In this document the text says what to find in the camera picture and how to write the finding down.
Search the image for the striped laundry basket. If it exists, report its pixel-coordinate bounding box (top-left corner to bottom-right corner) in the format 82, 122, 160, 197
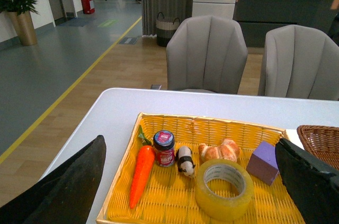
156, 12, 181, 47

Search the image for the orange toy carrot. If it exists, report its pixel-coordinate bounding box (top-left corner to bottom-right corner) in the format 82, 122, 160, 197
129, 126, 156, 209

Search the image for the toy croissant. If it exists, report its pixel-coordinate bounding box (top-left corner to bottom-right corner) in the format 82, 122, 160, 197
198, 139, 240, 162

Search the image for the red bin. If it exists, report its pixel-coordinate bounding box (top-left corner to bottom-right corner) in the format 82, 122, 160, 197
81, 0, 95, 14

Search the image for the dark grey counter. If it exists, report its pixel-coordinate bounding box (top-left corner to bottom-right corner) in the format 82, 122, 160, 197
233, 0, 338, 48

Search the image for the brown wicker basket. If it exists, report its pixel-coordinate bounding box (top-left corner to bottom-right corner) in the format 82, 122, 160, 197
297, 125, 338, 169

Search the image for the potted plant gold pot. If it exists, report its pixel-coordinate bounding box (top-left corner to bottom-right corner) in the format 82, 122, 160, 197
1, 0, 39, 46

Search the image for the small red labelled jar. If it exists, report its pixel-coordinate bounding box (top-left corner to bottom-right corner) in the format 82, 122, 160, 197
153, 130, 175, 167

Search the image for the yellow tape roll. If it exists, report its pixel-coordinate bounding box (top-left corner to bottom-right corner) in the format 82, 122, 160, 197
194, 159, 254, 221

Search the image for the right grey chair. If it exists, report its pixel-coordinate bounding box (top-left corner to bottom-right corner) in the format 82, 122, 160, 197
258, 25, 338, 101

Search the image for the left grey chair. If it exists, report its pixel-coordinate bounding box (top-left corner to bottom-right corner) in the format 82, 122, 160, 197
166, 15, 248, 94

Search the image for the yellow woven basket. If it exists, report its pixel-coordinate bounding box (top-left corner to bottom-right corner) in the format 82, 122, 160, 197
96, 113, 305, 223

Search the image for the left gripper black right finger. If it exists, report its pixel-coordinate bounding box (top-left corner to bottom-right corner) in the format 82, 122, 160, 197
275, 138, 338, 223

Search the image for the purple foam cube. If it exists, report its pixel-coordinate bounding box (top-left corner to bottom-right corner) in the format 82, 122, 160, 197
246, 141, 279, 185

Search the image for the grey chair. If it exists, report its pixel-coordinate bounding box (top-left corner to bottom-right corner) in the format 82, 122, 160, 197
166, 15, 248, 94
258, 25, 338, 101

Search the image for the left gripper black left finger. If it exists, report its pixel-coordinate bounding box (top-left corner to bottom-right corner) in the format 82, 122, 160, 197
1, 135, 106, 223

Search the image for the toy panda figure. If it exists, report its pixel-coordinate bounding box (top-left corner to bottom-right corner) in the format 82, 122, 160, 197
175, 146, 195, 178

